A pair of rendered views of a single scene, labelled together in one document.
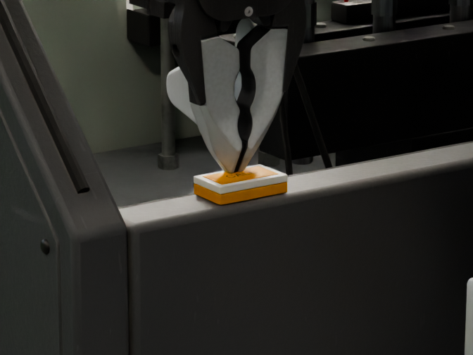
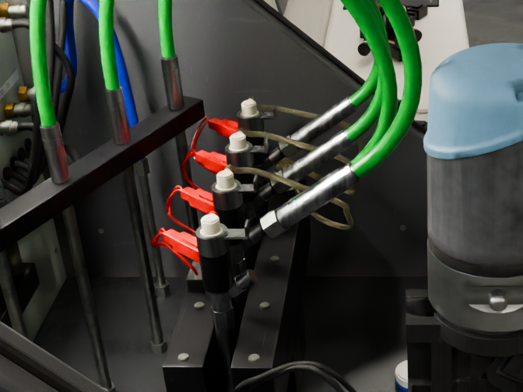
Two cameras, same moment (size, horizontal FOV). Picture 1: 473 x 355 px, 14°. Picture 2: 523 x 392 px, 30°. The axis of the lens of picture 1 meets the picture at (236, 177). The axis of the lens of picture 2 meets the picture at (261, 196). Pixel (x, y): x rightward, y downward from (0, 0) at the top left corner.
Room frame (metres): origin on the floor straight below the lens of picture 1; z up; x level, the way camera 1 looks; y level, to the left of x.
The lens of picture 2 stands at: (0.89, 0.44, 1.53)
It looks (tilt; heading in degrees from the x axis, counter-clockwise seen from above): 29 degrees down; 314
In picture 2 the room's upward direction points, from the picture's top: 6 degrees counter-clockwise
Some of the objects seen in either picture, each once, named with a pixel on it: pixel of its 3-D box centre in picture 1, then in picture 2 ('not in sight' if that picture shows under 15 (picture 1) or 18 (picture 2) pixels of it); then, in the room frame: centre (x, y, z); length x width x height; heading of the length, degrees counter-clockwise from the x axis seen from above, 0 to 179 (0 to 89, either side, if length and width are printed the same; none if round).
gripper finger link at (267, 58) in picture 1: (238, 90); not in sight; (1.13, 0.00, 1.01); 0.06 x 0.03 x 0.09; 34
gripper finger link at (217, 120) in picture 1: (196, 97); not in sight; (1.11, 0.02, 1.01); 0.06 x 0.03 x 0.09; 34
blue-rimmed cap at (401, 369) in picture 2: not in sight; (413, 375); (1.34, -0.24, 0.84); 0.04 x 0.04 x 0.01
